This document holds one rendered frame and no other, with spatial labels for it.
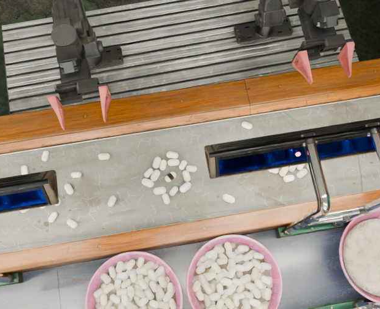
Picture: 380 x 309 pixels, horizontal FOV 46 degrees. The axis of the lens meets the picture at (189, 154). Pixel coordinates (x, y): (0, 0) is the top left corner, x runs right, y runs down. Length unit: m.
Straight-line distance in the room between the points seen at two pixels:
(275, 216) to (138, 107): 0.53
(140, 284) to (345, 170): 0.70
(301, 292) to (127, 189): 0.60
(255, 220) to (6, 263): 0.71
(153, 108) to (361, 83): 0.66
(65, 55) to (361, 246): 0.97
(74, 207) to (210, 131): 0.47
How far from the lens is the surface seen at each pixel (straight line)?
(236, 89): 1.44
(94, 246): 1.33
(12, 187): 1.04
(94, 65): 1.58
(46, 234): 1.39
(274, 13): 1.52
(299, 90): 1.47
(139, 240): 1.31
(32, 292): 1.46
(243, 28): 1.64
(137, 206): 1.35
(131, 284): 1.35
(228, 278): 1.34
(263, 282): 1.34
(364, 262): 1.43
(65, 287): 1.43
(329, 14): 1.11
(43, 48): 1.67
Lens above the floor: 2.06
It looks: 74 degrees down
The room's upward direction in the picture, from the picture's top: 2 degrees clockwise
